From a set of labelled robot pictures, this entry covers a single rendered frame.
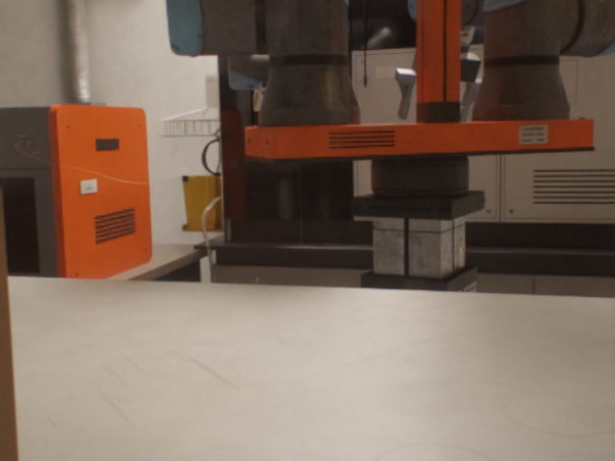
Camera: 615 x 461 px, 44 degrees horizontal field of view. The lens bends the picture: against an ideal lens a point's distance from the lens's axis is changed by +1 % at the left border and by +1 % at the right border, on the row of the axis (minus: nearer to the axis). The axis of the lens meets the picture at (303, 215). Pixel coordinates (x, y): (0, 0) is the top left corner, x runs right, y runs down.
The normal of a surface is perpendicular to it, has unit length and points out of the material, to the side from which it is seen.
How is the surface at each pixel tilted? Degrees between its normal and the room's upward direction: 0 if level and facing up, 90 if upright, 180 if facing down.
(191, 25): 113
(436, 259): 90
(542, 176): 90
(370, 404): 0
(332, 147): 90
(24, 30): 90
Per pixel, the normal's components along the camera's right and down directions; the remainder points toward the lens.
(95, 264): 0.96, 0.01
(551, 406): -0.02, -0.99
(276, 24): 0.03, 0.48
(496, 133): 0.32, 0.11
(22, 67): -0.26, 0.12
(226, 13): 0.03, 0.22
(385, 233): -0.50, 0.11
